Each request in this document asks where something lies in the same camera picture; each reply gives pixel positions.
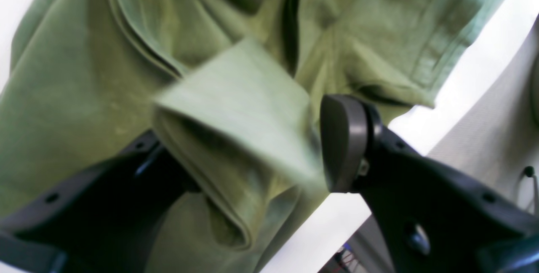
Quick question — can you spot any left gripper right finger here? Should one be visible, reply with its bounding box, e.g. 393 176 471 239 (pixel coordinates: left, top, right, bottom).
320 94 539 273

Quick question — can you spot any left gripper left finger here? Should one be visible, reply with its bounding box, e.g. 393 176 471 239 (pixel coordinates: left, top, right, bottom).
0 131 200 273

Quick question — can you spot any olive green T-shirt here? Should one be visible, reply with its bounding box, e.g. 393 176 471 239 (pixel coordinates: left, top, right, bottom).
0 0 503 273

